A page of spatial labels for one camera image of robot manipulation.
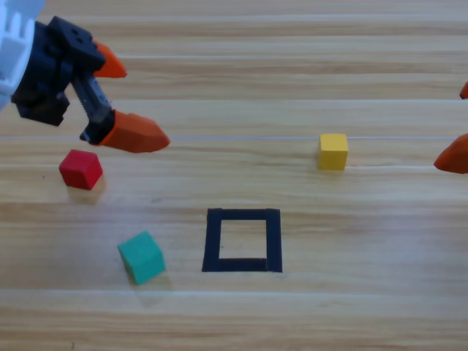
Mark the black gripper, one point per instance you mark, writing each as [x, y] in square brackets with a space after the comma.
[55, 80]

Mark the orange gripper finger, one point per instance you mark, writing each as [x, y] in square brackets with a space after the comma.
[465, 91]
[455, 159]

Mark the red cube block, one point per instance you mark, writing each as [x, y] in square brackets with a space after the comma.
[78, 170]

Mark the yellow cube block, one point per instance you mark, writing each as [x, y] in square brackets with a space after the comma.
[332, 151]

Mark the green cube block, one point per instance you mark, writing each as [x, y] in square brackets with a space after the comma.
[142, 259]

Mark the black tape square outline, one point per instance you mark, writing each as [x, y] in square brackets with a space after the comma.
[212, 241]

